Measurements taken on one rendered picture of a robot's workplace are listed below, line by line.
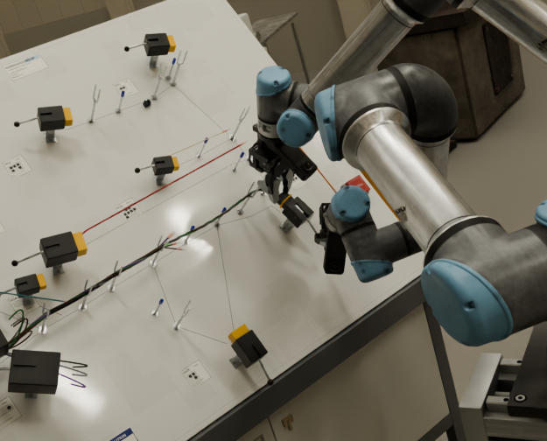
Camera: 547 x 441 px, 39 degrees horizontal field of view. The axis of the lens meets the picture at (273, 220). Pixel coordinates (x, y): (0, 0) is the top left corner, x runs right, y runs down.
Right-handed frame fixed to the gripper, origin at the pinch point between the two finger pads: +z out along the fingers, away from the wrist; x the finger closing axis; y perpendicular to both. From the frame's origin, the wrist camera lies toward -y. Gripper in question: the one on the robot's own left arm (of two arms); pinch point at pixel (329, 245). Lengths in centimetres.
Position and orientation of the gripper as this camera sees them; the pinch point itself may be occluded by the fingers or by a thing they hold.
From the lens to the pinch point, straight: 189.0
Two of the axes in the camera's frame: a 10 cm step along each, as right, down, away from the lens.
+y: 0.1, -9.7, 2.3
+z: -0.6, 2.2, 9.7
